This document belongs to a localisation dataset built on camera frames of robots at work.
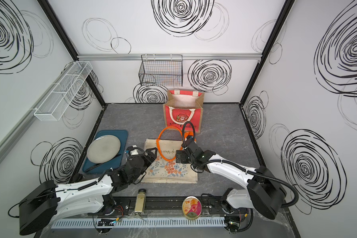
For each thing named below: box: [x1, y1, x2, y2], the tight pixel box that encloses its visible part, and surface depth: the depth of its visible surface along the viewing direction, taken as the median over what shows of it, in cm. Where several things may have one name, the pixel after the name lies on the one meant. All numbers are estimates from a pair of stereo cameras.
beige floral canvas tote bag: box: [141, 125, 198, 184], surface depth 87 cm
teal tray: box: [82, 129, 129, 173], surface depth 90 cm
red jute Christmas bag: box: [163, 89, 205, 134], surface depth 98 cm
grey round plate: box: [86, 134, 121, 164], surface depth 96 cm
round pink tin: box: [181, 195, 202, 220], surface depth 72 cm
